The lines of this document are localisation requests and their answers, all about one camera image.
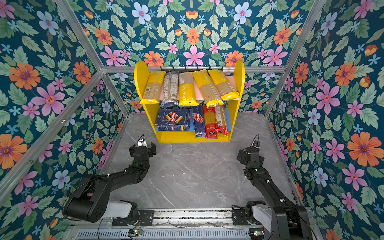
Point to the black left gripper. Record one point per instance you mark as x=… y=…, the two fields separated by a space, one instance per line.
x=150 y=151

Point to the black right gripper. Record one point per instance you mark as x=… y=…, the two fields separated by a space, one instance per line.
x=244 y=156

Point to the red clear labelled spaghetti bag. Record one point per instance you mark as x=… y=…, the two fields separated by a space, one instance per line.
x=221 y=120

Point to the blue Barilla rigatoni bag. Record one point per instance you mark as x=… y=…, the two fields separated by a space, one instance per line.
x=173 y=120

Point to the blue clear spaghetti bag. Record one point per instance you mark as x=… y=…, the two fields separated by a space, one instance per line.
x=174 y=86
x=166 y=91

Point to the yellow spaghetti bag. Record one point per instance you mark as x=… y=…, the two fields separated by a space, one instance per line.
x=153 y=88
x=224 y=87

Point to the blue Barilla spaghetti box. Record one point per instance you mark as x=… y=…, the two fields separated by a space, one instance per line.
x=199 y=123

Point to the yellow Pastatime bag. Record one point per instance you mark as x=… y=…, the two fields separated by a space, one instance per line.
x=187 y=90
x=207 y=89

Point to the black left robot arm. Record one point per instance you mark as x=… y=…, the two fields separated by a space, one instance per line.
x=90 y=201

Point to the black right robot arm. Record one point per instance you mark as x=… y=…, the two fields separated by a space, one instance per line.
x=281 y=218

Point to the yellow wooden shelf unit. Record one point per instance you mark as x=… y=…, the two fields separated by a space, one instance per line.
x=141 y=76

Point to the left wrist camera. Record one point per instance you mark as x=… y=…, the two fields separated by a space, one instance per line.
x=141 y=143

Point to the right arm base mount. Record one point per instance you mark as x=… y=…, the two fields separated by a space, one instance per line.
x=255 y=213

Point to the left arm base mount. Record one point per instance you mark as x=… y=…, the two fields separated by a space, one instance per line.
x=127 y=214

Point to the aluminium frame rails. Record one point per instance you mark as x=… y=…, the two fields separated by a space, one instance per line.
x=63 y=116

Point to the black hook rail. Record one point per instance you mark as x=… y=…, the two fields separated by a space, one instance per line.
x=185 y=69

